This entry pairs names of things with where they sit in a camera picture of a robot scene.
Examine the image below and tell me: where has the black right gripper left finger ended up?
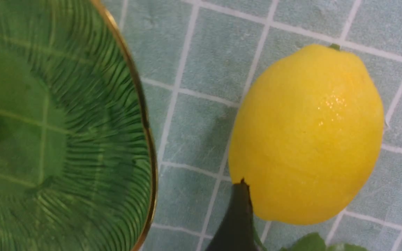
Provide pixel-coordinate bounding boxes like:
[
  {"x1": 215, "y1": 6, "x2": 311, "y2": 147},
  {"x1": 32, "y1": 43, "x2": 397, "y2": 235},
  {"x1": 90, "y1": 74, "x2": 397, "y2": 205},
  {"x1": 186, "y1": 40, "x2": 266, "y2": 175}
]
[{"x1": 206, "y1": 178, "x2": 258, "y2": 251}]

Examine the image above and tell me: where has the yellow toy lemon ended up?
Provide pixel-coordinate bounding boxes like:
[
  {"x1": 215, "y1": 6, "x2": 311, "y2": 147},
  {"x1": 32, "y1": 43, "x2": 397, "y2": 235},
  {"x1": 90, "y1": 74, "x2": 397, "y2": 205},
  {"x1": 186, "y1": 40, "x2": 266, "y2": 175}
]
[{"x1": 228, "y1": 44, "x2": 384, "y2": 225}]

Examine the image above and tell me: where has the green checked tablecloth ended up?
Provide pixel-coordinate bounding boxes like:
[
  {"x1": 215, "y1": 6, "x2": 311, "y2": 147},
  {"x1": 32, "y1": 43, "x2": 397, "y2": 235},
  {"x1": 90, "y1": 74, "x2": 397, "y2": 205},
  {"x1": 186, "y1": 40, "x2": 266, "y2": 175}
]
[{"x1": 104, "y1": 0, "x2": 402, "y2": 251}]

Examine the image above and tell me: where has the green glass leaf plate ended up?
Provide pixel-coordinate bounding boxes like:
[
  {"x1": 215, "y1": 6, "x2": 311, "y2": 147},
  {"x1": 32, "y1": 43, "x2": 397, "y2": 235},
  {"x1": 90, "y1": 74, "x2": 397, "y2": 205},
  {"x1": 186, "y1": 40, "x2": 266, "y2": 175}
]
[{"x1": 0, "y1": 0, "x2": 157, "y2": 251}]

